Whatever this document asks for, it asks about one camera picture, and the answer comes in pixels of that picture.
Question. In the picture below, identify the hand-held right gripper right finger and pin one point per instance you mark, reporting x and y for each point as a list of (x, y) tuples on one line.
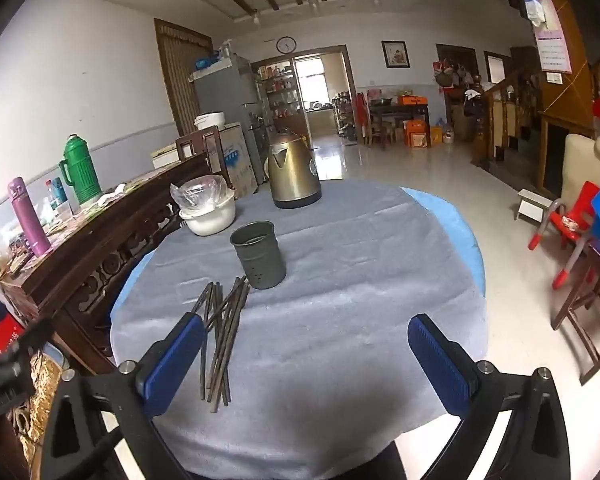
[(437, 365)]

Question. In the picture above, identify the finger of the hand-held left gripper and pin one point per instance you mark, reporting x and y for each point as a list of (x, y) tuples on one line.
[(32, 335)]

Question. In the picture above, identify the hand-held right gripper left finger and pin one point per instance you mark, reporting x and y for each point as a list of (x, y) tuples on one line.
[(172, 365)]

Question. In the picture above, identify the set of metal chopsticks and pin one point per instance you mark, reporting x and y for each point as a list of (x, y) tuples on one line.
[(225, 330)]

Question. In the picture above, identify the grey perforated utensil holder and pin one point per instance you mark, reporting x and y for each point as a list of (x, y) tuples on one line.
[(260, 260)]

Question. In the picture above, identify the gold patterned sack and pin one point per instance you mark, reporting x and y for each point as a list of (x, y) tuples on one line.
[(45, 390)]

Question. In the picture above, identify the carved dark wooden sideboard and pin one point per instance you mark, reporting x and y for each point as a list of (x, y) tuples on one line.
[(95, 255)]

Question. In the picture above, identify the purple thermos bottle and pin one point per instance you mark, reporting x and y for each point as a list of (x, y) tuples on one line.
[(27, 215)]

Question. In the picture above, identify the grey tablecloth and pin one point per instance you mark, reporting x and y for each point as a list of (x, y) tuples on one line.
[(330, 310)]

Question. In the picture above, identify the blue table cover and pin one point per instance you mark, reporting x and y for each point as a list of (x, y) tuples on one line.
[(455, 230)]

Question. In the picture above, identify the clear water bottle blue label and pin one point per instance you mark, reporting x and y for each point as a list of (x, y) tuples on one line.
[(55, 195)]

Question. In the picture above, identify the white pot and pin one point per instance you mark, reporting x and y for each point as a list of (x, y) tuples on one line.
[(210, 220)]

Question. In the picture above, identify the green thermos flask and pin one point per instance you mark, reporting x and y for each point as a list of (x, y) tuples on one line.
[(82, 170)]

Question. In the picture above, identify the clear plastic bag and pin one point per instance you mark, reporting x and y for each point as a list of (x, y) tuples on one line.
[(197, 192)]

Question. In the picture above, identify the white step stool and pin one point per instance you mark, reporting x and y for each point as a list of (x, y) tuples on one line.
[(532, 202)]

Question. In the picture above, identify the red plastic chair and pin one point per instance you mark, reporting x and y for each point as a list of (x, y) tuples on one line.
[(575, 215)]

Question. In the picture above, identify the white chest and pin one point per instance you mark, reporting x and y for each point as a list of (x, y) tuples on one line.
[(164, 156)]

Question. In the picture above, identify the white cabinet with blue print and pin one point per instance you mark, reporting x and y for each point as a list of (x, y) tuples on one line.
[(237, 160)]

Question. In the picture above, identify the wooden chair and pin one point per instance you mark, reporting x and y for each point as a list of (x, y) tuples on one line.
[(192, 142)]

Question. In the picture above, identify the gold electric kettle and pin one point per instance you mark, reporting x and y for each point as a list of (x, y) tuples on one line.
[(292, 175)]

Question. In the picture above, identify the orange cardboard box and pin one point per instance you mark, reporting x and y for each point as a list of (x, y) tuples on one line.
[(416, 135)]

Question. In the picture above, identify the cream armchair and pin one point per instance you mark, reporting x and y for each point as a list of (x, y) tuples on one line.
[(580, 170)]

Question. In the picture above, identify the white rice cooker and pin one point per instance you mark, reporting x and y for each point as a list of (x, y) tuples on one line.
[(210, 121)]

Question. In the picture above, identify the dark wooden table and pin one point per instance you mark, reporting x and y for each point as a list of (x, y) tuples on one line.
[(397, 109)]

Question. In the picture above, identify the flat orange box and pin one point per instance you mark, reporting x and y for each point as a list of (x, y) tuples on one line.
[(412, 99)]

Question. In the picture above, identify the grey refrigerator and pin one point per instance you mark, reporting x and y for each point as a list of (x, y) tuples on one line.
[(225, 90)]

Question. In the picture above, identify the hanging bags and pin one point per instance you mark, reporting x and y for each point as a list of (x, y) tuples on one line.
[(450, 72)]

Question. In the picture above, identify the glass shelf with jars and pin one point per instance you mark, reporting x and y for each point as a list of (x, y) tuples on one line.
[(277, 90)]

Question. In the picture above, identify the blue bag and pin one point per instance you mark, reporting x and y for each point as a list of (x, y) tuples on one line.
[(206, 62)]

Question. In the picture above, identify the framed wall picture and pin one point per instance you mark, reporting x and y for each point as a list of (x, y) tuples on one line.
[(395, 54)]

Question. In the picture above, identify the round wall clock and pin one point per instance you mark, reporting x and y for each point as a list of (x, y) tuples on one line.
[(286, 44)]

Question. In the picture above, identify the wall calendar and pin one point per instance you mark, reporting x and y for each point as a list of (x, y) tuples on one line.
[(552, 45)]

